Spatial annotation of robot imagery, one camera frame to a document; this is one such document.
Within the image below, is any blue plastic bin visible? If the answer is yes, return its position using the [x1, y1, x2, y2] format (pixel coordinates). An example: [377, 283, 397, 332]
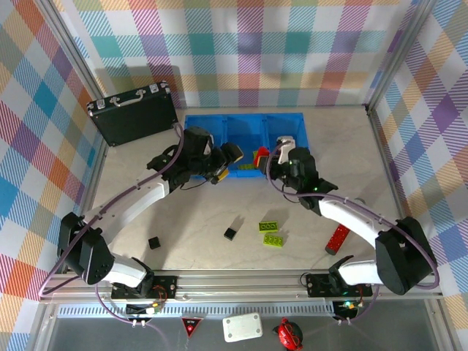
[222, 113, 270, 179]
[263, 111, 311, 177]
[181, 113, 227, 182]

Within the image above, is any black briefcase with metal corners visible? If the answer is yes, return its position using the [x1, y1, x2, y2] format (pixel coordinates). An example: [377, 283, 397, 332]
[86, 83, 180, 148]

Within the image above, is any long red brick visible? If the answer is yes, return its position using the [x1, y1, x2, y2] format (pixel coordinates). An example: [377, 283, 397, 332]
[324, 224, 350, 256]

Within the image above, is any red triangular button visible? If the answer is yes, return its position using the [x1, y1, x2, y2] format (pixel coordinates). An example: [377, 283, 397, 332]
[181, 317, 203, 338]

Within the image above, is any white rectangular box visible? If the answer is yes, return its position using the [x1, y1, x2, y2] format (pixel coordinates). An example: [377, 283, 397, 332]
[222, 312, 264, 344]

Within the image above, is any red black round object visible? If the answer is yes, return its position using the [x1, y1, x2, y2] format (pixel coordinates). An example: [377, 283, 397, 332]
[273, 317, 304, 351]

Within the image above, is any grey metal shelf plate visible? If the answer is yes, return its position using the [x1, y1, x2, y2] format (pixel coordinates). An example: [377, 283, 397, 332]
[31, 303, 460, 351]

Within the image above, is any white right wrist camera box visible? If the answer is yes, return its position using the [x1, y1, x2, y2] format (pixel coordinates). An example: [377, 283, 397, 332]
[276, 135, 298, 166]

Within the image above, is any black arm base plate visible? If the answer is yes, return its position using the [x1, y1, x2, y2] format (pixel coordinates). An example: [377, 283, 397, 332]
[305, 272, 374, 298]
[110, 274, 179, 300]

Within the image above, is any grey slotted cable duct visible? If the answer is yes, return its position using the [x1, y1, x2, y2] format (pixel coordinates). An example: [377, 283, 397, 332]
[57, 305, 336, 317]

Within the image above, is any small circuit board with wires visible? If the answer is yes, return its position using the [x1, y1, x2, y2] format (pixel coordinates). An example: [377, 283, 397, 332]
[125, 299, 165, 316]
[333, 298, 366, 315]

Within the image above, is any aluminium frame post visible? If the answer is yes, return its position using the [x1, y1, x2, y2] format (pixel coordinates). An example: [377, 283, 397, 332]
[38, 0, 110, 110]
[365, 0, 439, 113]

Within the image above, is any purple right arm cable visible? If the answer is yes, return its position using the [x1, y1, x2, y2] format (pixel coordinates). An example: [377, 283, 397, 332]
[265, 140, 439, 325]

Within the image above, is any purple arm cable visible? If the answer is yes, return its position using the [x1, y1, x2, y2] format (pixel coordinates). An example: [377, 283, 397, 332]
[265, 140, 439, 325]
[38, 122, 184, 351]

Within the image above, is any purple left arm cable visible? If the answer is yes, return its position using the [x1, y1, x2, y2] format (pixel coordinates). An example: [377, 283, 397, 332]
[38, 122, 184, 351]

